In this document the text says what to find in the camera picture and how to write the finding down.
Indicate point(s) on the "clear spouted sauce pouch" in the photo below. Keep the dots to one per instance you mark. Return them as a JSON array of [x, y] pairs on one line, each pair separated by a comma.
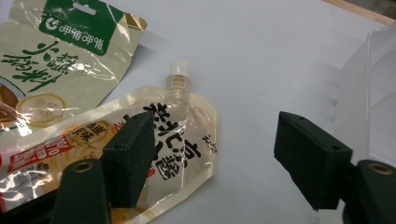
[[186, 149]]

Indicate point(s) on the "green and beige seasoning packet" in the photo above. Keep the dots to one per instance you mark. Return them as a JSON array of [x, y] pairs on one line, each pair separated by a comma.
[[62, 77]]

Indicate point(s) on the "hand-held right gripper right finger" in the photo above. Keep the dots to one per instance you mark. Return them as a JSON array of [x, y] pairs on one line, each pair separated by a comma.
[[311, 161]]

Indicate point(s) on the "white table sheet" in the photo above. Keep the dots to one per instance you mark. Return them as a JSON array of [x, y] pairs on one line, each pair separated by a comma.
[[249, 77]]

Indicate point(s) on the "clear plastic container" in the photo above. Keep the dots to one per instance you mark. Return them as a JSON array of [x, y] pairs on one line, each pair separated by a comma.
[[373, 93]]

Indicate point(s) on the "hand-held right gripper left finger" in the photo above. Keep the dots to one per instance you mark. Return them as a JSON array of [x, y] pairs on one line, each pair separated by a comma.
[[129, 158]]

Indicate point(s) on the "wooden table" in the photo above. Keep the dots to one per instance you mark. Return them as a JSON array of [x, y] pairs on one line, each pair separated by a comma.
[[358, 11]]

